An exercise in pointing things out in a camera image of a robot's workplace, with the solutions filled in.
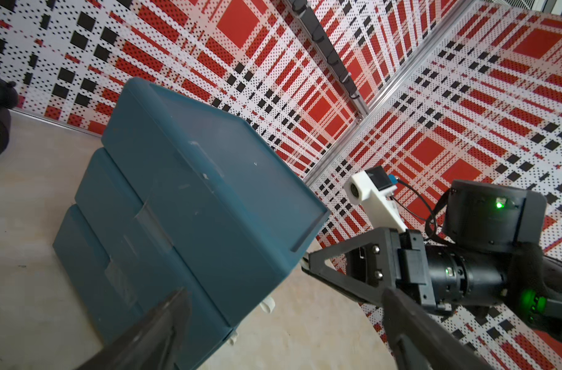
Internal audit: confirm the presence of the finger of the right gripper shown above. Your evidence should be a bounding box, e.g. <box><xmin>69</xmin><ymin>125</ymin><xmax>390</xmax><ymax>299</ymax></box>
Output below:
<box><xmin>301</xmin><ymin>228</ymin><xmax>392</xmax><ymax>307</ymax></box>

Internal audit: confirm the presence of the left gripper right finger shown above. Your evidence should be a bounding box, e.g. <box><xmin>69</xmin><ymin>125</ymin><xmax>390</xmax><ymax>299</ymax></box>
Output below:
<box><xmin>382</xmin><ymin>288</ymin><xmax>491</xmax><ymax>369</ymax></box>

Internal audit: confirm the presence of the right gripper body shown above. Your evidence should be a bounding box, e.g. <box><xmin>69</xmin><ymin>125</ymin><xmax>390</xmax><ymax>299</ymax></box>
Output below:
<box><xmin>345</xmin><ymin>228</ymin><xmax>452</xmax><ymax>316</ymax></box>

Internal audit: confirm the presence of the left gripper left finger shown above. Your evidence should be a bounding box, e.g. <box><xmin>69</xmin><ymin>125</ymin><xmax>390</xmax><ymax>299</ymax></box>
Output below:
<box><xmin>79</xmin><ymin>288</ymin><xmax>191</xmax><ymax>370</ymax></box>

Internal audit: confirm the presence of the teal drawer cabinet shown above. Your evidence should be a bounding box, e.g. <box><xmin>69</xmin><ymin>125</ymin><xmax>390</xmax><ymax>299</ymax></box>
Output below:
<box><xmin>53</xmin><ymin>78</ymin><xmax>330</xmax><ymax>369</ymax></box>

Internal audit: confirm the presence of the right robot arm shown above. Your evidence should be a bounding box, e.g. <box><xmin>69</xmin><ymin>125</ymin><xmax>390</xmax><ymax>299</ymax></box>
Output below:
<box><xmin>303</xmin><ymin>180</ymin><xmax>562</xmax><ymax>343</ymax></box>

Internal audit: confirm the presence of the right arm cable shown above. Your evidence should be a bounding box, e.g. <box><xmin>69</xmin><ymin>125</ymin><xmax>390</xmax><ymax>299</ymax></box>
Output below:
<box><xmin>391</xmin><ymin>177</ymin><xmax>453</xmax><ymax>246</ymax></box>

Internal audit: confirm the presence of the black hook rail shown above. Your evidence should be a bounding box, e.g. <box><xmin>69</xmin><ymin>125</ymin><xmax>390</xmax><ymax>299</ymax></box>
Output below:
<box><xmin>283</xmin><ymin>0</ymin><xmax>370</xmax><ymax>117</ymax></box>

